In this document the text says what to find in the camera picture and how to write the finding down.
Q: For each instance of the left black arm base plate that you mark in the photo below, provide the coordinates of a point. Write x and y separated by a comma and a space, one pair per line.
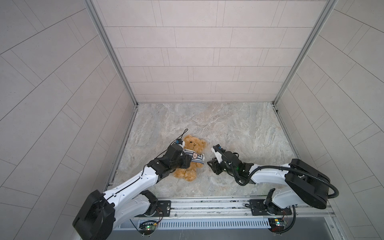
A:
160, 209

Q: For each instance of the brown plush teddy bear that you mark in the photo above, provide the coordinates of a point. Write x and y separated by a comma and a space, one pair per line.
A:
194, 148

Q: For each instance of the left aluminium corner post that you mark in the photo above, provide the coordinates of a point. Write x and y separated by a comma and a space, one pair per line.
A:
90, 6

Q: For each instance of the right green circuit board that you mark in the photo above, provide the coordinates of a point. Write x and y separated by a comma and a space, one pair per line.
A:
277, 225

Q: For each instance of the left green circuit board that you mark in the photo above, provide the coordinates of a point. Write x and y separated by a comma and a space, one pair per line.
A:
148, 227

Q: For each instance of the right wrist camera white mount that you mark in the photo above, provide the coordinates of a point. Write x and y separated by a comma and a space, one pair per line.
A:
218, 151

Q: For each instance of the aluminium corner post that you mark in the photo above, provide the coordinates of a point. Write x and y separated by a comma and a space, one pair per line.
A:
324, 15
90, 6

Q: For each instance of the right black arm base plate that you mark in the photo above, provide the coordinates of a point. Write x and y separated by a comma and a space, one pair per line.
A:
258, 208

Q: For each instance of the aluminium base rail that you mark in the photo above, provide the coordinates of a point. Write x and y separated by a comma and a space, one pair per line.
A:
231, 213

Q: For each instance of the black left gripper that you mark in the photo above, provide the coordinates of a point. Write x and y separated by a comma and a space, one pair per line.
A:
186, 162

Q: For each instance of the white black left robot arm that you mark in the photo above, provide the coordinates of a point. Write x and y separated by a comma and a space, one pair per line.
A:
103, 212

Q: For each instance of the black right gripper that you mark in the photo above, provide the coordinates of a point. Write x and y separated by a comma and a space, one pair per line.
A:
214, 166

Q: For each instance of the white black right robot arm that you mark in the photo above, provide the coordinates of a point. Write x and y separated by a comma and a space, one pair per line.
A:
302, 184

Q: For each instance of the blue white striped knit sweater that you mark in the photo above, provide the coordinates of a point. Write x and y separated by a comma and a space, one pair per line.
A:
195, 157

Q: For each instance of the green circuit board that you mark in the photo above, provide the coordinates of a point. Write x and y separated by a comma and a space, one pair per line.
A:
277, 225
148, 227

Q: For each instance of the right aluminium corner post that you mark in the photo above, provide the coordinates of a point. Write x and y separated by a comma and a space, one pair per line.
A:
324, 15

